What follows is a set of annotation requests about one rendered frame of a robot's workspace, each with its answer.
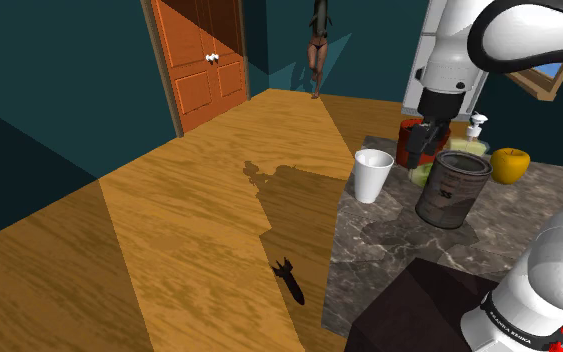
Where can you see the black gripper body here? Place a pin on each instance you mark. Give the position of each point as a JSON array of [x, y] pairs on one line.
[[439, 105]]

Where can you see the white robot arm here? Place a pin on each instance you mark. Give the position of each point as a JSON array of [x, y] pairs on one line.
[[456, 53]]

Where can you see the pale green pump bottle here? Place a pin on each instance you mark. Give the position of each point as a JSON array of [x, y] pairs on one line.
[[476, 144]]

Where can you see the red container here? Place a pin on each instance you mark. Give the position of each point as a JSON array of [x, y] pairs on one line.
[[402, 146]]

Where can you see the pale green flat thing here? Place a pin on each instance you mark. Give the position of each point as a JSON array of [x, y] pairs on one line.
[[421, 175]]

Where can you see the grey metal can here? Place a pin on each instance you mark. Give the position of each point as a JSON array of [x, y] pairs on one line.
[[449, 195]]

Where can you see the yellow apple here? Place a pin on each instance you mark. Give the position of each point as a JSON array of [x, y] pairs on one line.
[[509, 166]]

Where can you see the white cup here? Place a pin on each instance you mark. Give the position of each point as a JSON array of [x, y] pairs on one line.
[[371, 175]]

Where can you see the wooden framed window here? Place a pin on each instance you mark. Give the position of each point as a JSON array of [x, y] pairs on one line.
[[539, 82]]

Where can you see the standing human figure statue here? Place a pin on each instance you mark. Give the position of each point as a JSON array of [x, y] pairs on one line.
[[318, 53]]

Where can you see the dark robot stand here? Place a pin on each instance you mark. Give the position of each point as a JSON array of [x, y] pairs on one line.
[[417, 312]]

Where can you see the black bomb-shaped thing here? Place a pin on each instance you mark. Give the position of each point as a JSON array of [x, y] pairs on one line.
[[290, 285]]

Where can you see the orange double door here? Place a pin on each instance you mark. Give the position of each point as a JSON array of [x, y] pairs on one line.
[[198, 73]]

